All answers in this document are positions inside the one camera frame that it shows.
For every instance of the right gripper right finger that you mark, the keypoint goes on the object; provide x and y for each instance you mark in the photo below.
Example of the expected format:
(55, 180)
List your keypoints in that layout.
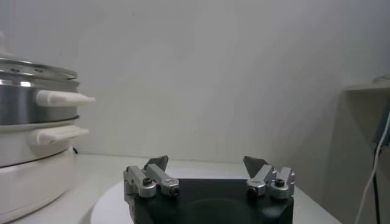
(268, 179)

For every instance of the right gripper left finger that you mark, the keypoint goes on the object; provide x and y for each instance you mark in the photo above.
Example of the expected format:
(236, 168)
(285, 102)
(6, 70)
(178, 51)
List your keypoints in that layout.
(146, 182)

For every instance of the perforated steel steamer basket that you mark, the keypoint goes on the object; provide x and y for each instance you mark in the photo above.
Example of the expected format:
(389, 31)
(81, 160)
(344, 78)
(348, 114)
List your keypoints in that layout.
(18, 103)

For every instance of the white round plate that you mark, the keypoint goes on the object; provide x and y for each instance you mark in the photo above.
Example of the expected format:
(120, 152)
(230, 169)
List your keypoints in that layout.
(109, 207)

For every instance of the white electric cooker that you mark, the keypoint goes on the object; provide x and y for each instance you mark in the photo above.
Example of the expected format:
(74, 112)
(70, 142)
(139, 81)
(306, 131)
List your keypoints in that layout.
(30, 182)

